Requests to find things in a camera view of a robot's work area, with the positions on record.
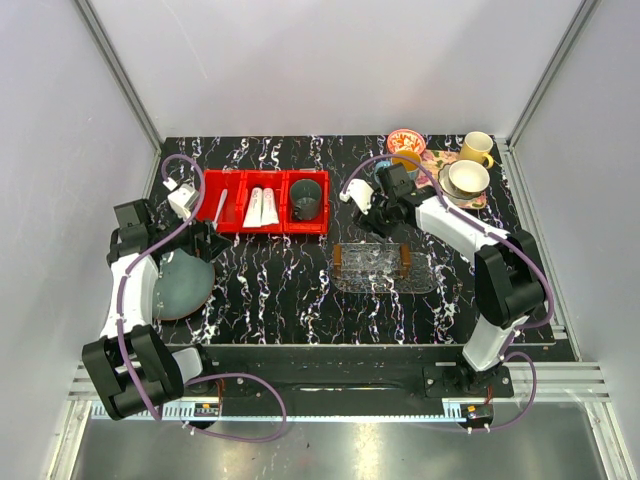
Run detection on floral placemat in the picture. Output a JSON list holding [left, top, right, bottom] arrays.
[[421, 150, 490, 210]]

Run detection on red bin with toothpaste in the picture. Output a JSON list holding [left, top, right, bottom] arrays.
[[238, 170, 285, 234]]

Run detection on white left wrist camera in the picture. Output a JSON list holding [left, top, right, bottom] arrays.
[[163, 178, 200, 220]]

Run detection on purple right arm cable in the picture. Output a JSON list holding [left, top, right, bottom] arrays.
[[345, 151, 555, 433]]

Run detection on white toothbrush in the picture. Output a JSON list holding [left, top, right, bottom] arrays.
[[213, 189, 228, 227]]

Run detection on aluminium frame rail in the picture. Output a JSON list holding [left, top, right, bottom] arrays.
[[67, 360, 614, 421]]

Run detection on floral saucer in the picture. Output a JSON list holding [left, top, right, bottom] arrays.
[[438, 164, 486, 199]]

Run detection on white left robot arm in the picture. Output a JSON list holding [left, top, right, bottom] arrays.
[[81, 199, 232, 420]]

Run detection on red patterned bowl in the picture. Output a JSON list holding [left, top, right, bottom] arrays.
[[387, 128, 426, 155]]

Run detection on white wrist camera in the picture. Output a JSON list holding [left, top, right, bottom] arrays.
[[339, 179, 374, 215], [163, 178, 200, 220]]

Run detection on red bin with mug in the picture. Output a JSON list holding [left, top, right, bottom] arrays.
[[284, 170, 329, 235]]

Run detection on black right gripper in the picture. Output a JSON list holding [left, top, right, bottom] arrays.
[[353, 188, 399, 245]]

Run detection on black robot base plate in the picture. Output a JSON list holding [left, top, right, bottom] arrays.
[[159, 363, 515, 401]]

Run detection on white toothpaste tube red cap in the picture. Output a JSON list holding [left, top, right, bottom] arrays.
[[260, 188, 279, 227]]

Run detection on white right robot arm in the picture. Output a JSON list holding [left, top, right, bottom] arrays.
[[340, 164, 555, 396]]

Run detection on clear glass tray wooden handles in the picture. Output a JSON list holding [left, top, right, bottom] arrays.
[[329, 243, 437, 294]]

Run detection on yellow mug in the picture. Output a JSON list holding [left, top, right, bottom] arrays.
[[459, 131, 494, 169]]

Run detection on dark grey mug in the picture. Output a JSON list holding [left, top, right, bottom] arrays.
[[289, 179, 323, 221]]

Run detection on white toothpaste tube dark cap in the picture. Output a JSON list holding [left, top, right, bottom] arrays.
[[243, 187, 263, 229]]

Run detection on blue floral mug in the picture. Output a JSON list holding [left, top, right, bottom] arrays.
[[374, 149, 422, 183]]

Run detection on white cup on saucer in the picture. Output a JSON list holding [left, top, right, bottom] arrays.
[[448, 160, 490, 194]]

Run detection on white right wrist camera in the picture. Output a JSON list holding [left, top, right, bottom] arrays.
[[339, 179, 374, 215]]

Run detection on blue-grey ceramic plate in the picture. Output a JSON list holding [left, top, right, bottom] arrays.
[[152, 249, 215, 321]]

